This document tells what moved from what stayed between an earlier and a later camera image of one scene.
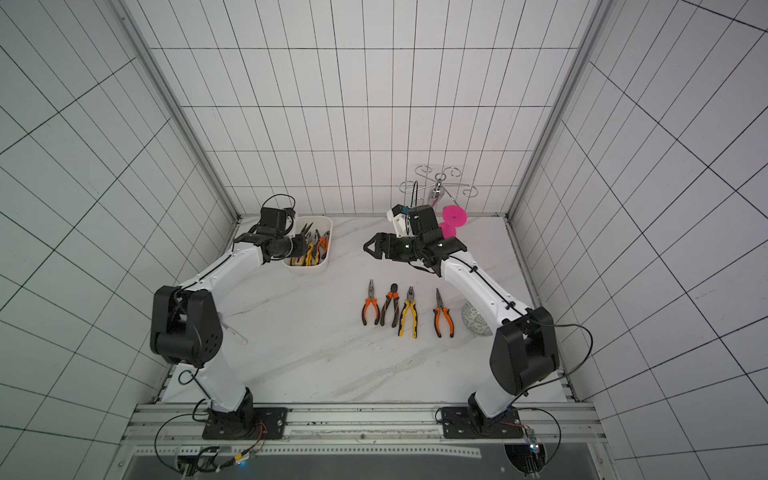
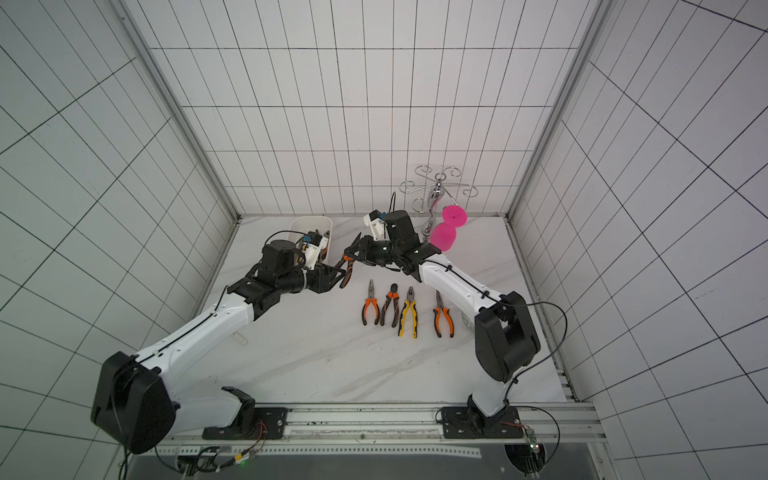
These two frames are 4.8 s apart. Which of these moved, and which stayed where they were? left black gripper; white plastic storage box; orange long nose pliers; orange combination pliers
Moved: left black gripper
Stayed: orange long nose pliers; white plastic storage box; orange combination pliers
